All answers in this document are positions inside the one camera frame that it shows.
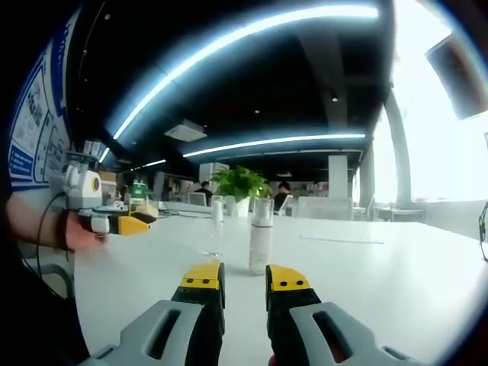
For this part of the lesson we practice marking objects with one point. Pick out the green box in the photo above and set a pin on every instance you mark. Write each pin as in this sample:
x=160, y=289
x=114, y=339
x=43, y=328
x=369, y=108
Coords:
x=139, y=194

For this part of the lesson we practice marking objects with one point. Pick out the white paper sheet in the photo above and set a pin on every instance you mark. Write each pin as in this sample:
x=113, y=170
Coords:
x=341, y=238

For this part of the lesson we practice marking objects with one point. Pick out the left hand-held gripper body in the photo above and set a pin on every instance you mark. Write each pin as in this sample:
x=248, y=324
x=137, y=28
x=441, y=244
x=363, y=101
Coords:
x=85, y=188

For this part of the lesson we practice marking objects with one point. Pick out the long ceiling light strip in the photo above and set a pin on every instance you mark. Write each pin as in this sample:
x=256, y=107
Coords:
x=274, y=143
x=213, y=53

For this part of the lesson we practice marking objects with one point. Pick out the ceiling air conditioner unit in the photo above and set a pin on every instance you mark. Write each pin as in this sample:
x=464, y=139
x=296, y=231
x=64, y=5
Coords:
x=186, y=130

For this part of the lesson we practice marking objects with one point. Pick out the green potted plant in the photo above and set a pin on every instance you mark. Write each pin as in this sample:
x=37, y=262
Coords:
x=240, y=187

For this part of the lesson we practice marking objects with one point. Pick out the blue wall poster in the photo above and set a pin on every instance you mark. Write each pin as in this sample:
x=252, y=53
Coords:
x=34, y=126

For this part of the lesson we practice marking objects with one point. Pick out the clear pump bottle cover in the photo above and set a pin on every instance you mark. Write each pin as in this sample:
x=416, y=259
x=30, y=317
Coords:
x=264, y=213

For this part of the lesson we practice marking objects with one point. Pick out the white mesh chair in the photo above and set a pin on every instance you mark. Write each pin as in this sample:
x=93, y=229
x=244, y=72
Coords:
x=196, y=198
x=324, y=209

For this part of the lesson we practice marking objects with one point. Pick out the person's right hand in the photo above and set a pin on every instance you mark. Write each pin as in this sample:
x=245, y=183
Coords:
x=273, y=360

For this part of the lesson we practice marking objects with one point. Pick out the white pump bottle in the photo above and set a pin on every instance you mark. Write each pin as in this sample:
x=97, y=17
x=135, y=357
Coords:
x=260, y=248

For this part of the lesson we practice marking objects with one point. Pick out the person's left hand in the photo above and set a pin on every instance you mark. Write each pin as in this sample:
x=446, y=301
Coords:
x=78, y=238

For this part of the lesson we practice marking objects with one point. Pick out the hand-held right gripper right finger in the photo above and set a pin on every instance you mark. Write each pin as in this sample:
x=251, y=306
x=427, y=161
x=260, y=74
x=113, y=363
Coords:
x=328, y=335

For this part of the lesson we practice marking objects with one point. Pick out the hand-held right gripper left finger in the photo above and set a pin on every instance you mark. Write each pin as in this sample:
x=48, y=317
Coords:
x=160, y=331

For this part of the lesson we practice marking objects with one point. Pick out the slim clear spray bottle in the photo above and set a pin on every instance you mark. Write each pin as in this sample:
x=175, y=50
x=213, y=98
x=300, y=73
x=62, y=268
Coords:
x=217, y=225

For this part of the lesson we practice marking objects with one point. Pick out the hanging dark screen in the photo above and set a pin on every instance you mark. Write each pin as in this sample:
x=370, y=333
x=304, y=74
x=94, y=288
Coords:
x=459, y=76

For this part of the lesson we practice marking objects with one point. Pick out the person's dark clothing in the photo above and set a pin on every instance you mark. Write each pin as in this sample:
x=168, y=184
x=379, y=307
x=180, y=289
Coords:
x=34, y=320

